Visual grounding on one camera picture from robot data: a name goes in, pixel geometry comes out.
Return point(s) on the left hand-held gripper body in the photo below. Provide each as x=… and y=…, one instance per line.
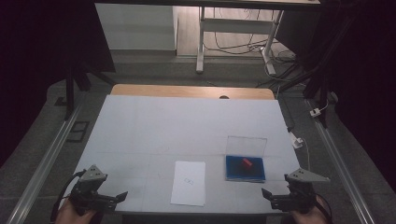
x=88, y=191

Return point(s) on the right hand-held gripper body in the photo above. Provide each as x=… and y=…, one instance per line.
x=301, y=193

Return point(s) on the blue ink pad box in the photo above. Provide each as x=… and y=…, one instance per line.
x=246, y=169

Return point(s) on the red stamp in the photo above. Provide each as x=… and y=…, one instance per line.
x=247, y=162

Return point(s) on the white paper sheet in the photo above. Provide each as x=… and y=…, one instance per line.
x=188, y=183

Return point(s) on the person's right hand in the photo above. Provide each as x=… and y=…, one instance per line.
x=308, y=217

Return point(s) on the person's left hand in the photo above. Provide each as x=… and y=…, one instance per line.
x=70, y=216

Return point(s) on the white table cover sheet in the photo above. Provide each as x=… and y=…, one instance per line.
x=162, y=130

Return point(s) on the small white adapter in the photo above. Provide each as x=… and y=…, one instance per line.
x=315, y=112

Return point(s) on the black metal stand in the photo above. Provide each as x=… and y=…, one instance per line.
x=320, y=90
x=71, y=90

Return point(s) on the wooden table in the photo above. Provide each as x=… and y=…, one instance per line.
x=186, y=91

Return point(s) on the dark curtain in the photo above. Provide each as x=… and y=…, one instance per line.
x=367, y=77
x=37, y=56

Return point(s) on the white cabinet panel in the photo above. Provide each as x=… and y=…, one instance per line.
x=137, y=28

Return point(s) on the aluminium floor rail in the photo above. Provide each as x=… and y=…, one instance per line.
x=46, y=158
x=339, y=165

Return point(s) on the black floor frame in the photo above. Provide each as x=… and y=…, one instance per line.
x=78, y=132

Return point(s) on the white desk frame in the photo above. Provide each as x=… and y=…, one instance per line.
x=233, y=26

